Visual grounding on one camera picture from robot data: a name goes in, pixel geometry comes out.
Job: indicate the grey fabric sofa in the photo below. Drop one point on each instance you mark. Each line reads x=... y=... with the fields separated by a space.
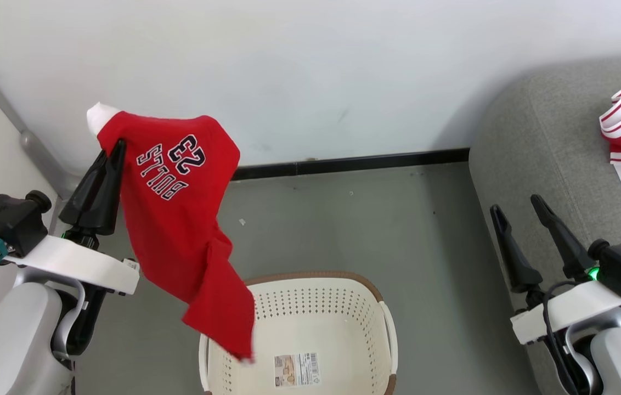
x=552 y=137

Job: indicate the black baseboard strip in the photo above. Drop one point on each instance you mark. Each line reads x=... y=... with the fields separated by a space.
x=354 y=163

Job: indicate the right gripper, white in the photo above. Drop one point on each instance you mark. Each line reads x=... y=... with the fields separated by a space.
x=585 y=310

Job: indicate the paper label with barcode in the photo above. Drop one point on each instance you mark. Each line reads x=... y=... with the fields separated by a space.
x=297 y=370

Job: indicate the red Bulls 23 jersey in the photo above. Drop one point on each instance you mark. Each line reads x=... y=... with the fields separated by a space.
x=179 y=230

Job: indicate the left gripper, white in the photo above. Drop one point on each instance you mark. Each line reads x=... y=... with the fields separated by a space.
x=85 y=266

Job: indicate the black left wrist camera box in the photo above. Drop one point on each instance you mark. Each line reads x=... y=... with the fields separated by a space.
x=9 y=222

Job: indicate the grey wall conduit pipe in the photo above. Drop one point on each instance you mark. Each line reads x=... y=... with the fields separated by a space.
x=36 y=151

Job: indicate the cream perforated laundry basket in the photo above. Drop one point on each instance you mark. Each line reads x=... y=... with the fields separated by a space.
x=316 y=323

